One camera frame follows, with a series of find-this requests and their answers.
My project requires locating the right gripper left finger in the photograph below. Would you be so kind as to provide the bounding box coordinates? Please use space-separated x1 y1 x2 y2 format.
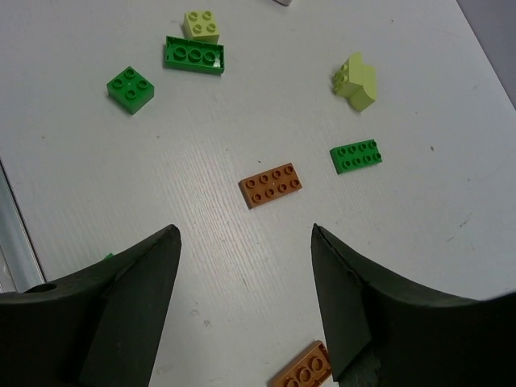
1 225 181 386

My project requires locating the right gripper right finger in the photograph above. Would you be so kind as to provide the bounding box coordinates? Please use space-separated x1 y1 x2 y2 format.
311 226 515 386

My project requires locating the upturned orange lego plate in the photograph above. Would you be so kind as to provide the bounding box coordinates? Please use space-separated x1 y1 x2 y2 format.
268 340 331 387

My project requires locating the green 2x4 lego plate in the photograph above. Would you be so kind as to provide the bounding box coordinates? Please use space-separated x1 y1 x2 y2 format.
330 139 382 174

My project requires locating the orange 2x4 lego plate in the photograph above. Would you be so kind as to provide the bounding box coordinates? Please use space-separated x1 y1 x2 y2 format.
239 163 302 209

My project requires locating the green 2x2 lego brick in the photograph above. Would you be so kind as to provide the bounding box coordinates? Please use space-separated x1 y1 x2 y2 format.
106 66 155 114

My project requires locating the light yellow-green curved lego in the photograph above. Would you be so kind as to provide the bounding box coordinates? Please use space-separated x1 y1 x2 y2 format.
332 52 377 112

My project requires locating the upturned green 2x4 lego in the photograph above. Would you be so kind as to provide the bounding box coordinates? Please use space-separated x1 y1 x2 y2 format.
163 36 225 75

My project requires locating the light yellow 2x2 lego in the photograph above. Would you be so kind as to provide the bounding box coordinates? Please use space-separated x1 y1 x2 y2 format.
182 10 220 44

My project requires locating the clear compartment organizer tray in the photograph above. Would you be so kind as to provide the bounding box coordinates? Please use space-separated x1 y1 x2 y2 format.
273 0 293 6

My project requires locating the aluminium table edge rail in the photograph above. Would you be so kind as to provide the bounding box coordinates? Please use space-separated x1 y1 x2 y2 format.
1 164 46 292

